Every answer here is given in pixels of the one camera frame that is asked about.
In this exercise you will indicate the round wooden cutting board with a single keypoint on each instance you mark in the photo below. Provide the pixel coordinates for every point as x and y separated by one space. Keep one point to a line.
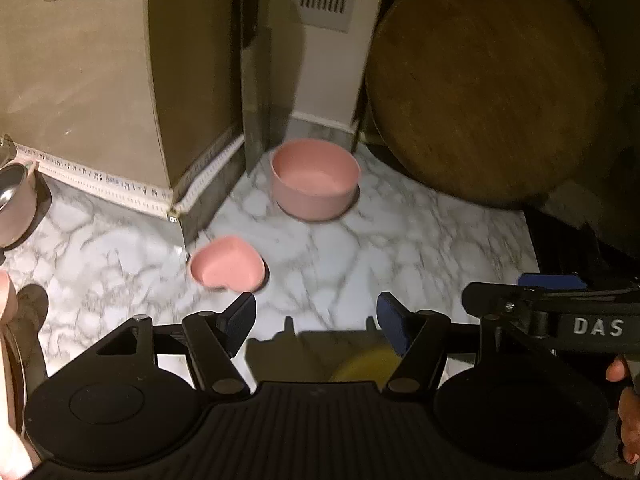
500 101

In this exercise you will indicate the pink metal saucepan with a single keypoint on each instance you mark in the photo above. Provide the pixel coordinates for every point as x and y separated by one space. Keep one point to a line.
18 200

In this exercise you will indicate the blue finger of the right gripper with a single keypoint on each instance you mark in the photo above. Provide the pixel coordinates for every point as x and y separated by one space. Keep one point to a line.
551 281

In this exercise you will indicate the pink heart-shaped dish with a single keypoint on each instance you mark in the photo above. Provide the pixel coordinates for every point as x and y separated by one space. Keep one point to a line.
228 262

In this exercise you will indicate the person's right hand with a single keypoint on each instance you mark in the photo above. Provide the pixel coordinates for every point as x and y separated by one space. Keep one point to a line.
628 411

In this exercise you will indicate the person's left hand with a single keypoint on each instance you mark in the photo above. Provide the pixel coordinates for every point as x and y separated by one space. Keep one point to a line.
18 458

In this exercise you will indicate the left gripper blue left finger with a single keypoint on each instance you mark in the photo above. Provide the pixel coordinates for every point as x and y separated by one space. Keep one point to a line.
235 322

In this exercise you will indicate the large pink round bowl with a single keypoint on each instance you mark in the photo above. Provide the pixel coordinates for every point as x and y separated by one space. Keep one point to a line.
314 180

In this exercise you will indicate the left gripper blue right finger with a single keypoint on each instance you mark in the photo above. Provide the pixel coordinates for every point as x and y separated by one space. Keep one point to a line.
397 323

